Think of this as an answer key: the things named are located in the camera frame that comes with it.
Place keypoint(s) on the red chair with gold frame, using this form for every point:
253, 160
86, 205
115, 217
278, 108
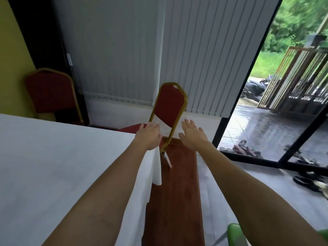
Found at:
169, 105
48, 90

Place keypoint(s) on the white vertical blind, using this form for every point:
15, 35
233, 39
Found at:
110, 48
210, 53

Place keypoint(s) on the person's left forearm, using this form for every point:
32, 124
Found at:
115, 192

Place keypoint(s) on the person's right thumb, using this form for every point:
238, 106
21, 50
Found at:
182, 137

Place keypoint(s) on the green trees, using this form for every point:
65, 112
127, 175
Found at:
292, 25

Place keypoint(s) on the wooden slatted gate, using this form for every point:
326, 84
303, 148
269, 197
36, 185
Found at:
294, 71

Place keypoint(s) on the person's right hand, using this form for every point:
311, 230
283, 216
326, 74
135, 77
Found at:
194, 139

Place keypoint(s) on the person's left hand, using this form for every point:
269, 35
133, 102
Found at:
148, 137

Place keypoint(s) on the black motorcycle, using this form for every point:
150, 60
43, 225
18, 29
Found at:
253, 89

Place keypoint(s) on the white wall switch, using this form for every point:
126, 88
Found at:
69, 59

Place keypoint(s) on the pile of sandals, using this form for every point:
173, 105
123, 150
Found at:
243, 149

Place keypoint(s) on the white tablecloth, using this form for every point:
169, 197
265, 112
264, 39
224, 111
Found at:
51, 163

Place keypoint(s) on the black door frame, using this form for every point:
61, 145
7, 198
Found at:
223, 130

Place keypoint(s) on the person's left fingers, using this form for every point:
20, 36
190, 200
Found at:
150, 126

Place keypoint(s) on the green plastic chair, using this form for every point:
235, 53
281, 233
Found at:
234, 235

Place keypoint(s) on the person's right forearm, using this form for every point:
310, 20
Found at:
243, 197

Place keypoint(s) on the black sandal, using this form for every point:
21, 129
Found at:
306, 183

